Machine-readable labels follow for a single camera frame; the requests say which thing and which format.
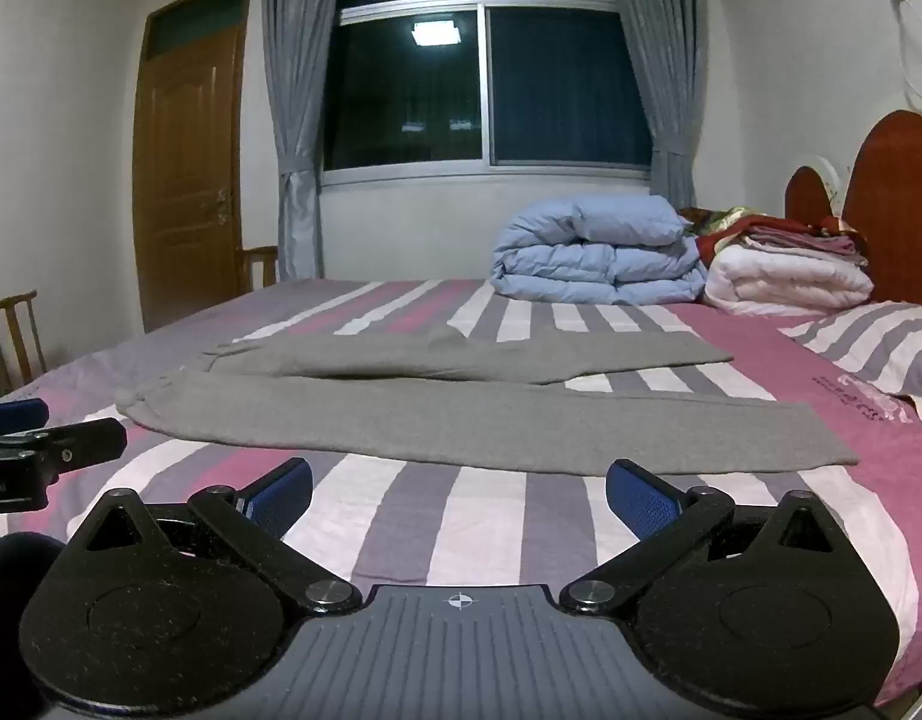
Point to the folded red patterned blankets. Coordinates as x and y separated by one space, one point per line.
775 234

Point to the red wooden headboard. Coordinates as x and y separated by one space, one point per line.
899 210

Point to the wooden chair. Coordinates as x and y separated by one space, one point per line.
14 337
260 266

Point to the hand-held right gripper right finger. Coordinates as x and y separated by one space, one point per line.
641 499

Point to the brown wooden door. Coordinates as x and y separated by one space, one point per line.
187 165

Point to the striped bed sheet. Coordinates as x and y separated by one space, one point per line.
468 517

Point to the aluminium sliding window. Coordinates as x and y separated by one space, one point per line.
491 75

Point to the striped pillow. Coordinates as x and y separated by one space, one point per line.
873 352

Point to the grey curtain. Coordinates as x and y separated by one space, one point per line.
667 90
299 105

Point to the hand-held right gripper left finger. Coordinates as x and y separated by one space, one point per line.
281 496

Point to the grey pants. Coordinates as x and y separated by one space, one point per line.
431 427

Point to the folded white quilt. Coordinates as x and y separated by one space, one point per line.
790 277

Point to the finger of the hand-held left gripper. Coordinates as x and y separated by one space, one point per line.
82 440
11 415

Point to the folded light blue duvet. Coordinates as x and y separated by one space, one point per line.
588 255

